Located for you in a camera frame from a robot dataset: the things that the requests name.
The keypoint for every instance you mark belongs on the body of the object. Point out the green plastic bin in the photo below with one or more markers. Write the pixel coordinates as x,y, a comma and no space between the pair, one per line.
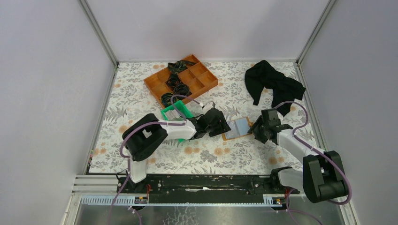
176,122

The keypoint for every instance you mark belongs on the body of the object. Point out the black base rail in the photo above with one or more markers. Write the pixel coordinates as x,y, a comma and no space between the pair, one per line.
199,189

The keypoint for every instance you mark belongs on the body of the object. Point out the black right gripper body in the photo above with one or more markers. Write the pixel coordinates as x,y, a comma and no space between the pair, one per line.
258,129

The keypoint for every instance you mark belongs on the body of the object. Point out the orange leather card holder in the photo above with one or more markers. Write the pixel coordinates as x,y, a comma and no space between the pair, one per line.
239,128

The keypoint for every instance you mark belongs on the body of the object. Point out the black cloth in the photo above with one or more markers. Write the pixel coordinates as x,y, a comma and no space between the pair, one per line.
264,76

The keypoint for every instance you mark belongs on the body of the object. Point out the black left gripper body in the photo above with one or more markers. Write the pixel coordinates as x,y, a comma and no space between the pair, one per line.
218,128

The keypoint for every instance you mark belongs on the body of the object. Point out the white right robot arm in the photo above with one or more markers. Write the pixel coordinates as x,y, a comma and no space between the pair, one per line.
322,177

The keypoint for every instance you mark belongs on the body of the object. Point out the wooden compartment tray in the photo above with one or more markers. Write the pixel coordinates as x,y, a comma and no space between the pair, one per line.
190,77

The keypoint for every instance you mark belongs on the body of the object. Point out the stack of white cards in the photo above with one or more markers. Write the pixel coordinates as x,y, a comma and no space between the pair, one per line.
173,115

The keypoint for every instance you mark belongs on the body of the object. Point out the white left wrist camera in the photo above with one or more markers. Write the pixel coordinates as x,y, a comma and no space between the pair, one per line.
207,106

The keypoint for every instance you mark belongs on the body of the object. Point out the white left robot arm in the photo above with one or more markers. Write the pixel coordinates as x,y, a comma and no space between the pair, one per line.
141,140

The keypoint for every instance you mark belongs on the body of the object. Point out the rolled dark belt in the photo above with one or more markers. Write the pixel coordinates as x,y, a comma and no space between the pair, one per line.
182,90
173,81
166,99

